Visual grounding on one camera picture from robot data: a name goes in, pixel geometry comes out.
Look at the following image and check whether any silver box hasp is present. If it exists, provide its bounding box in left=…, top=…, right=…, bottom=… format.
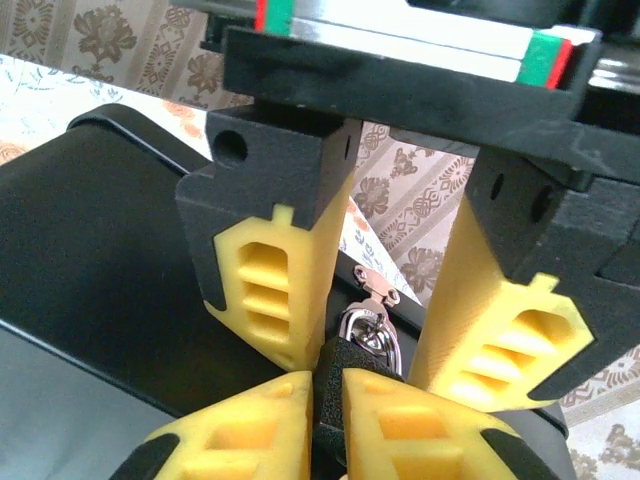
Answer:
left=351, top=264, right=402, bottom=307

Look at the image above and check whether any floral patterned table cover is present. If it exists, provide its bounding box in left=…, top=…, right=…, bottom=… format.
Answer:
left=0, top=53, right=426, bottom=301

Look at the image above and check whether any black padlock with silver shackle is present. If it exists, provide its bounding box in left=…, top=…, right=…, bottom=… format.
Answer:
left=312, top=307, right=406, bottom=480

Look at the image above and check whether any black starry night box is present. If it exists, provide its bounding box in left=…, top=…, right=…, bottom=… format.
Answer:
left=0, top=102, right=571, bottom=480

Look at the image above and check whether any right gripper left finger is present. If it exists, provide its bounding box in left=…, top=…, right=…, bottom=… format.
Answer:
left=114, top=369, right=315, bottom=480

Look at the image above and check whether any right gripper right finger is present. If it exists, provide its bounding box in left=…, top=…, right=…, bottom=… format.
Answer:
left=342, top=367, right=559, bottom=480

